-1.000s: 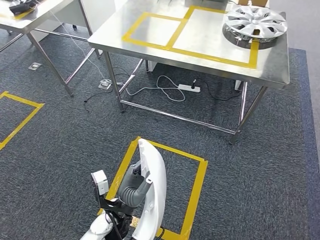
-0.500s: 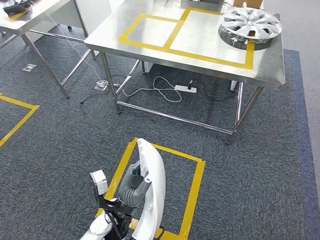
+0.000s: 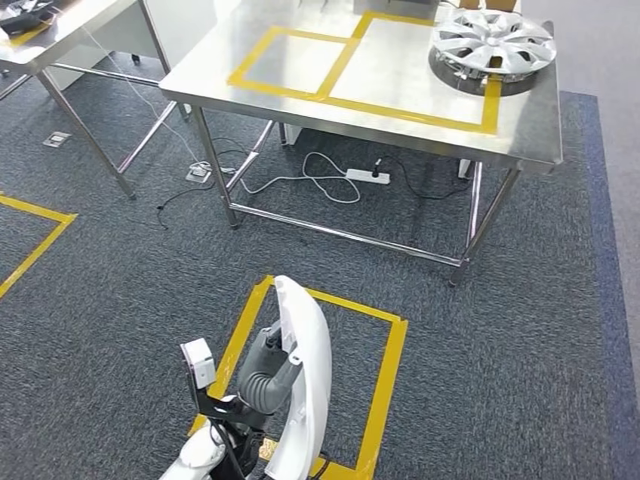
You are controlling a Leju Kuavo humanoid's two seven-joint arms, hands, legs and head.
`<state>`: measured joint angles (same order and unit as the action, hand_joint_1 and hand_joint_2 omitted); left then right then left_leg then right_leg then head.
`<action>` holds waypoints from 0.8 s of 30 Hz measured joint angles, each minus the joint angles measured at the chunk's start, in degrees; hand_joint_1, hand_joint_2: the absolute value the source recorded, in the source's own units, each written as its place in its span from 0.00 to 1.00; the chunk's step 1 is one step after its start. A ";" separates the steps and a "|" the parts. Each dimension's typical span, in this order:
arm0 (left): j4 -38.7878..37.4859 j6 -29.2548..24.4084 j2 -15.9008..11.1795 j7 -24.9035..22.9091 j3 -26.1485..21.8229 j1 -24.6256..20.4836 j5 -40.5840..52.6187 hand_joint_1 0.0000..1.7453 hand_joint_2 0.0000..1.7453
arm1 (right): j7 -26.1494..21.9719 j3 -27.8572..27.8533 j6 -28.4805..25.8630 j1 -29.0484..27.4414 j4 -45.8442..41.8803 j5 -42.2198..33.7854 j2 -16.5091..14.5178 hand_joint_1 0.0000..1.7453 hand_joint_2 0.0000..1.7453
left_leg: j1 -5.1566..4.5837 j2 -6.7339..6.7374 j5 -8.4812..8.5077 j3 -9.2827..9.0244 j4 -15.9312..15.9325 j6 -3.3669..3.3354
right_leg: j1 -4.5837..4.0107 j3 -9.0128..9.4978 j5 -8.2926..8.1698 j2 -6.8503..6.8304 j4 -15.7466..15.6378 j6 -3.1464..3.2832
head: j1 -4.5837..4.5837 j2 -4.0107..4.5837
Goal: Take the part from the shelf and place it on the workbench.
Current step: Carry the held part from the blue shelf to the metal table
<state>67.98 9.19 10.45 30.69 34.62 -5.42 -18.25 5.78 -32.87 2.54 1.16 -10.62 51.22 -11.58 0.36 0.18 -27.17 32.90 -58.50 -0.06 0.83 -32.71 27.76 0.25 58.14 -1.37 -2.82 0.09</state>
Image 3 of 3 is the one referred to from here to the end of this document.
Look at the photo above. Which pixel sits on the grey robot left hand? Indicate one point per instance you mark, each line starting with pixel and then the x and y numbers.
pixel 265 354

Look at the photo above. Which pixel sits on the white curved plastic part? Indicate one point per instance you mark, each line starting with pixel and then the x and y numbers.
pixel 312 371

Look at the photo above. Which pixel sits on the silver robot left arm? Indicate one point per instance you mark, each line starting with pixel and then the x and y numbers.
pixel 195 457

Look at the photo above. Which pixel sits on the stainless steel workbench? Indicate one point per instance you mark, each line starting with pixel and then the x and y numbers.
pixel 530 126

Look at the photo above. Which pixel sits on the metal floor socket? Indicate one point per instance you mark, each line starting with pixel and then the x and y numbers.
pixel 198 173

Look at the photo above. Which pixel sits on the white power strip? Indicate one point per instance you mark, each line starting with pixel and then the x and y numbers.
pixel 367 176

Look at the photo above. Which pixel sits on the metal floor plate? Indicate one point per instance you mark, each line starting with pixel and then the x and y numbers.
pixel 56 139

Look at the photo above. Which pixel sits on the steel side table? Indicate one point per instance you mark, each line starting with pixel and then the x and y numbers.
pixel 75 16

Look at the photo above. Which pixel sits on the silver wheel hubcap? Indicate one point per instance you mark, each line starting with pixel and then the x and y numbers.
pixel 492 41

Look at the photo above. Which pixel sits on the yellow tape strip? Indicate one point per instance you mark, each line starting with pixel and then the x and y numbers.
pixel 30 34

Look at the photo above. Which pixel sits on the black device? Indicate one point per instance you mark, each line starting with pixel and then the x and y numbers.
pixel 25 16

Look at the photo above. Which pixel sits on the black camera bracket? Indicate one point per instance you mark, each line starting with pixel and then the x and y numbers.
pixel 210 404

